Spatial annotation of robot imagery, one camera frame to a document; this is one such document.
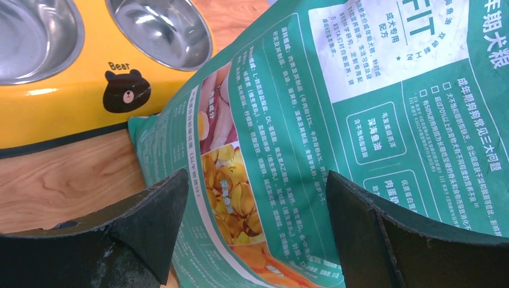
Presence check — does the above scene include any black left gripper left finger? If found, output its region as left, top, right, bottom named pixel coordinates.
left=1, top=169, right=189, bottom=287

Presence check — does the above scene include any yellow double pet bowl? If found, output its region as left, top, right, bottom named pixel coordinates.
left=1, top=1, right=214, bottom=158

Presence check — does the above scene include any green pet food bag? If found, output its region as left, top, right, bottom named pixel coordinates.
left=128, top=1, right=508, bottom=287

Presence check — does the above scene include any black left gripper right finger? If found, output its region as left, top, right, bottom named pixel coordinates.
left=326, top=171, right=508, bottom=287

